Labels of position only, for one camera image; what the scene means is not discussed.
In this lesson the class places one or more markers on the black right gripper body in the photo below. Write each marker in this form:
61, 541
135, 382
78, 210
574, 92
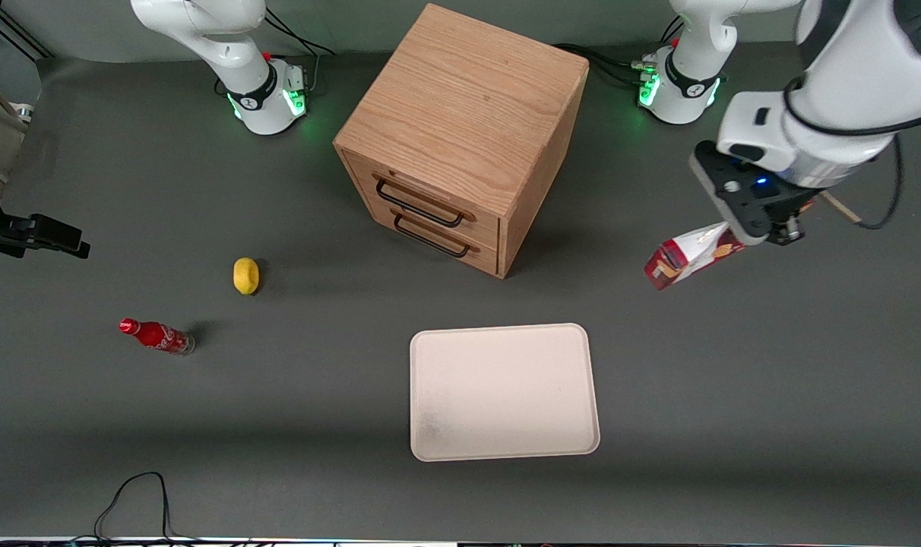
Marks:
4, 230

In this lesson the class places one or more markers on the red cookie box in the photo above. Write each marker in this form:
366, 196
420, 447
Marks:
685, 258

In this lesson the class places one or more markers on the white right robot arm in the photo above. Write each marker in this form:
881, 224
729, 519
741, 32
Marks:
225, 45

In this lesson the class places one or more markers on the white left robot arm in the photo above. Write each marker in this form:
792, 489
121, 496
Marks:
848, 76

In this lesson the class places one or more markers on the beige plastic tray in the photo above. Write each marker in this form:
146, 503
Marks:
502, 391

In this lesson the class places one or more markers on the small wooden stick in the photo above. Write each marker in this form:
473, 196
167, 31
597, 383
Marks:
840, 207

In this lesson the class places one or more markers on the small silver metal fitting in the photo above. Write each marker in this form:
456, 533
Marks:
25, 112

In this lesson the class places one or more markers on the red cola bottle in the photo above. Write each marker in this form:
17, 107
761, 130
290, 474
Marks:
156, 335

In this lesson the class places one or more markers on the yellow lemon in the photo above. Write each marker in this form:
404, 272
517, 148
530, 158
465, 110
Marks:
246, 275

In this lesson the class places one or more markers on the wooden drawer cabinet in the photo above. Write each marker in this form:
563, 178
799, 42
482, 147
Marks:
468, 99

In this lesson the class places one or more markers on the black aluminium frame rail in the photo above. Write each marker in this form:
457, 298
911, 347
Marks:
20, 36

